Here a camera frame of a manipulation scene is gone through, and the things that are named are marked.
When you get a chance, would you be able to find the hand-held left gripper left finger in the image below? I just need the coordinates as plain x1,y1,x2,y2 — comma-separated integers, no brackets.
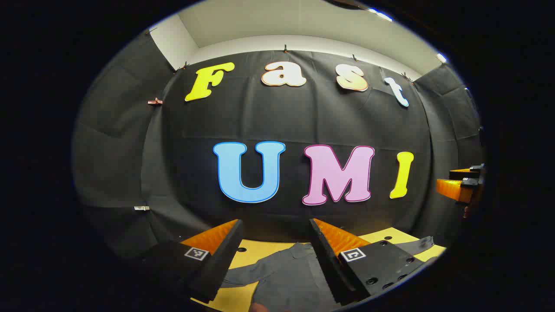
130,219,245,304

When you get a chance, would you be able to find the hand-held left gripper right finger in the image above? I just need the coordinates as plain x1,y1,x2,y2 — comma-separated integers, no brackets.
309,218,428,306

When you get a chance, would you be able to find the grey button shirt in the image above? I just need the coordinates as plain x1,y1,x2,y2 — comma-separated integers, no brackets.
221,236,436,312

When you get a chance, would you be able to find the black backdrop cloth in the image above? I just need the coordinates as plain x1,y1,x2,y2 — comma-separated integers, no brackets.
72,31,486,260

